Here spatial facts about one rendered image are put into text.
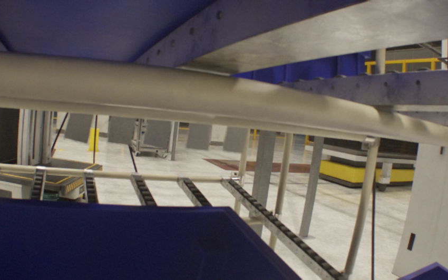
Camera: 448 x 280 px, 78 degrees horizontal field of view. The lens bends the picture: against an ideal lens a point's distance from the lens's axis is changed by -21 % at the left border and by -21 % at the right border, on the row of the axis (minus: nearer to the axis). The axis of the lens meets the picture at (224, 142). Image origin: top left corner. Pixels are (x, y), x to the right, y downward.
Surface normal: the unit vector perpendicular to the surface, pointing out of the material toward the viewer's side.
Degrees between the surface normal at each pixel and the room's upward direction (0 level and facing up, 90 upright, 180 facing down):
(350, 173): 90
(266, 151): 90
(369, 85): 90
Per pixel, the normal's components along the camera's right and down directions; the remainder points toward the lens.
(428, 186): -0.91, -0.07
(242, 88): 0.44, -0.34
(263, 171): 0.40, 0.11
